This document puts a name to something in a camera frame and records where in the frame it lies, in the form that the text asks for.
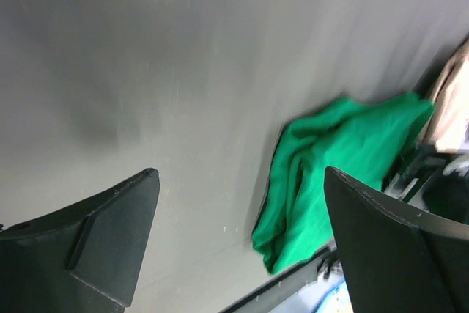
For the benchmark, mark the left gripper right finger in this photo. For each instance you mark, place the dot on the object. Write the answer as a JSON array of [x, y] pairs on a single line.
[[395, 257]]

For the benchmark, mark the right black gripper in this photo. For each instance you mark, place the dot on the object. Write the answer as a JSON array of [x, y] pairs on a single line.
[[436, 182]]

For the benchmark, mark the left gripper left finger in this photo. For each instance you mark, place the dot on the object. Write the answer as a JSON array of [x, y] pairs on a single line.
[[85, 257]]

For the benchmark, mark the green t shirt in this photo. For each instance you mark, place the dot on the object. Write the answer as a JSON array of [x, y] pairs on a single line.
[[363, 140]]

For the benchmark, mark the beige folded t shirt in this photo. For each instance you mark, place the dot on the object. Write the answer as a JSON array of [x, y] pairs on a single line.
[[447, 130]]

